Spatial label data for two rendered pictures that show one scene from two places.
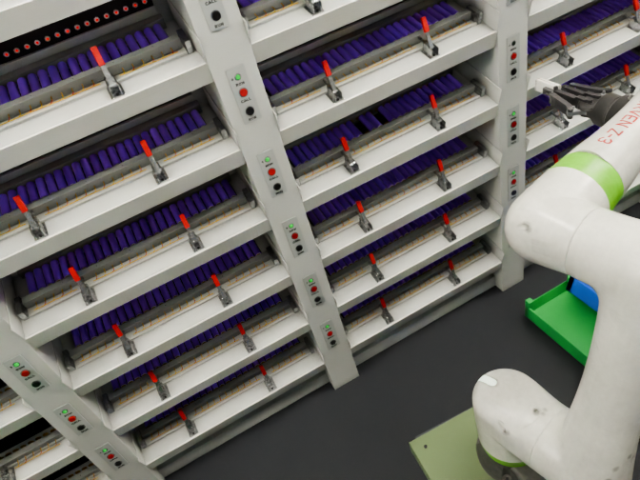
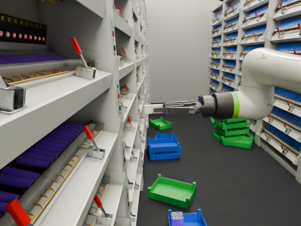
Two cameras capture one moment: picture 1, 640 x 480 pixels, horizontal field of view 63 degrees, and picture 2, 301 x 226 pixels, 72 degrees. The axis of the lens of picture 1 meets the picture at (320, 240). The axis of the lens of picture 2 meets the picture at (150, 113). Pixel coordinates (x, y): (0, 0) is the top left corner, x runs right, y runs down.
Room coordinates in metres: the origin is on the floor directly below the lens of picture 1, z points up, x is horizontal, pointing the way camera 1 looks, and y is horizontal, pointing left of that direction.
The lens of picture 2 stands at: (0.93, 0.02, 1.01)
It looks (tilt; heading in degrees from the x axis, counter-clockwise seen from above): 16 degrees down; 287
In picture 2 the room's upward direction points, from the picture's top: 3 degrees counter-clockwise
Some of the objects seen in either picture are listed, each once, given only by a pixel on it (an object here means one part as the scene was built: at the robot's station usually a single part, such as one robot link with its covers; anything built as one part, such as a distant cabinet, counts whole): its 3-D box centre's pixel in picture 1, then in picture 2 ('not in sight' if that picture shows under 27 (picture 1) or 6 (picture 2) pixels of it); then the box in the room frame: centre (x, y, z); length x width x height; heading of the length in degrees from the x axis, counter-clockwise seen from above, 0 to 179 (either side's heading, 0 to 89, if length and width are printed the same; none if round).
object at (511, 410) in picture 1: (513, 420); not in sight; (0.51, -0.26, 0.48); 0.16 x 0.13 x 0.19; 28
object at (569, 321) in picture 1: (583, 321); not in sight; (0.98, -0.72, 0.04); 0.30 x 0.20 x 0.08; 15
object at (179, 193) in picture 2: not in sight; (172, 189); (1.18, -1.26, 0.04); 0.30 x 0.20 x 0.08; 170
